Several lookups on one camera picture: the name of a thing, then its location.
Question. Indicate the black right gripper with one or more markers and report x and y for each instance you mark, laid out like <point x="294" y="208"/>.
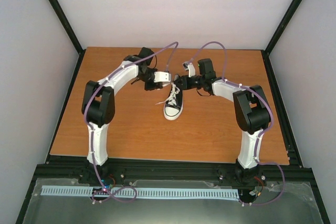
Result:
<point x="186" y="83"/>

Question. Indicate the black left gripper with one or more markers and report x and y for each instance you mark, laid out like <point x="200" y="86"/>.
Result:
<point x="148" y="87"/>

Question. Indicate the white shoelace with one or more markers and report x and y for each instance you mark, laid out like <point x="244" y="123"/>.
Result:
<point x="174" y="102"/>

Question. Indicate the black white canvas sneaker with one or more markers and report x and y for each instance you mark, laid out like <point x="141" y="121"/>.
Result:
<point x="171" y="117"/>

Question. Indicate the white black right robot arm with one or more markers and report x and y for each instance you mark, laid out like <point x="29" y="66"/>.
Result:
<point x="252" y="111"/>

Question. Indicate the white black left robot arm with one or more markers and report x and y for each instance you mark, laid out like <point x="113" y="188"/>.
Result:
<point x="98" y="106"/>

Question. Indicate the clear acrylic cover plate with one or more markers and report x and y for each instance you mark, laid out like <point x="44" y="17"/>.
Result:
<point x="288" y="203"/>

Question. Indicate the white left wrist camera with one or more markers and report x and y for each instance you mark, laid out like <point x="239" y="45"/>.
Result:
<point x="162" y="76"/>

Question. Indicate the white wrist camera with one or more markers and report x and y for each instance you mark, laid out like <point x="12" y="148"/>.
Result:
<point x="189" y="67"/>
<point x="162" y="76"/>

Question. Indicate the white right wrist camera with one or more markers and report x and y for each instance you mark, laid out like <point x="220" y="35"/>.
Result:
<point x="189" y="67"/>

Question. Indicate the black aluminium frame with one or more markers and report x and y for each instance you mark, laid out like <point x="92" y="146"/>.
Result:
<point x="68" y="167"/>

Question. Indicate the light blue slotted cable duct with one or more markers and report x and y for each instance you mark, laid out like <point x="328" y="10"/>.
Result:
<point x="141" y="193"/>

